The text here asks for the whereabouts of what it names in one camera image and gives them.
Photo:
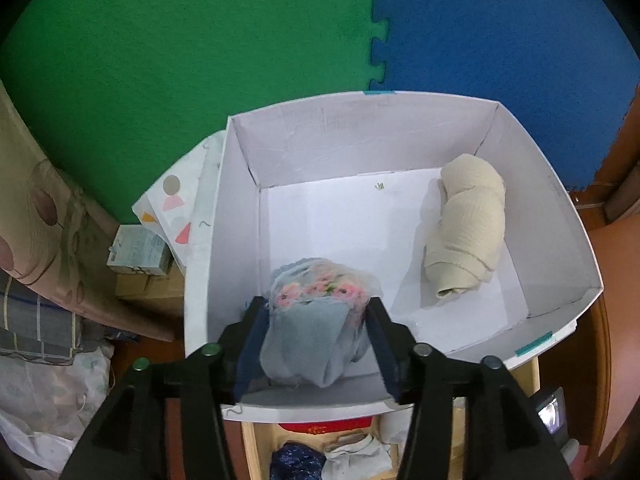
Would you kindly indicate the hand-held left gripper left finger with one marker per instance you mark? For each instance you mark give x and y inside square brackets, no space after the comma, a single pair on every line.
[250,355]

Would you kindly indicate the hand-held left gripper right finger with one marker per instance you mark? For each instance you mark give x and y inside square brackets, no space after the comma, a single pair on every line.
[386,355]

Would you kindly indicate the blue-grey floral underwear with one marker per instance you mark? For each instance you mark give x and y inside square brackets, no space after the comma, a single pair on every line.
[310,330]

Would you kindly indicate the red underwear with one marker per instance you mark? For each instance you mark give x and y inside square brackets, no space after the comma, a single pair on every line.
[325,428]

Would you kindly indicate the grey wooden drawer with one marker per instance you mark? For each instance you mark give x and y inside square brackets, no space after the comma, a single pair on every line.
[260,452]

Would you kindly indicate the white underwear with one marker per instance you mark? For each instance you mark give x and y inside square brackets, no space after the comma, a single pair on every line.
[350,460]

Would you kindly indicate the dark blue sparkly underwear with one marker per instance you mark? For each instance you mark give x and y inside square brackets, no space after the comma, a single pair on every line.
[295,462]

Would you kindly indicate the white shoe box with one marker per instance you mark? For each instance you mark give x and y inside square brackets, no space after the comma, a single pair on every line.
[340,220]

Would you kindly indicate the beige underwear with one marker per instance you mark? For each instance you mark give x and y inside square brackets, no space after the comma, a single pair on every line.
[465,230]

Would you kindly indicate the brown cardboard box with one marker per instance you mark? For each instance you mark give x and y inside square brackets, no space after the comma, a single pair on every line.
[150,290]

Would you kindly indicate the orange wooden headboard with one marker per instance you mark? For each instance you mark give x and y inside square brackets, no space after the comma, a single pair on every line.
[620,310]

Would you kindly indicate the teal and white carton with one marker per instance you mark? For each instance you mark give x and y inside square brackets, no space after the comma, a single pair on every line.
[137,250]

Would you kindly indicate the white plastic bag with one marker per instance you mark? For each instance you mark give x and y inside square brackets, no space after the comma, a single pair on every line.
[45,400]

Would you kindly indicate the grey plaid blanket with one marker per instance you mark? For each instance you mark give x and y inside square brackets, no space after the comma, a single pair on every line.
[35,320]

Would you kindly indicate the pink floral bedding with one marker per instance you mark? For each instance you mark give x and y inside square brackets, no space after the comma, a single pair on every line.
[45,200]

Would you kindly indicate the green foam mat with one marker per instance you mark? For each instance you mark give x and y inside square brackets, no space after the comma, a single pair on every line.
[175,50]

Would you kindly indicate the blue foam mat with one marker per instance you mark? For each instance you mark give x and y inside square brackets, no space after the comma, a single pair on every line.
[500,30]

